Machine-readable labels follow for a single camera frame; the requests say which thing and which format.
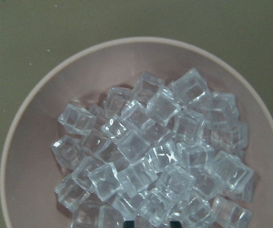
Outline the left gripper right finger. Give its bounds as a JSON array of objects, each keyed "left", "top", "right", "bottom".
[{"left": 169, "top": 221, "right": 181, "bottom": 228}]

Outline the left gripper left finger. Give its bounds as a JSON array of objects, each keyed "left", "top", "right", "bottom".
[{"left": 123, "top": 220, "right": 135, "bottom": 228}]

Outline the pile of ice cubes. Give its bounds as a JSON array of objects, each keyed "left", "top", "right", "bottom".
[{"left": 51, "top": 69, "right": 254, "bottom": 228}]

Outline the pink bowl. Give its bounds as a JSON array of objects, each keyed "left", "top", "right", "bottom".
[{"left": 0, "top": 37, "right": 273, "bottom": 228}]

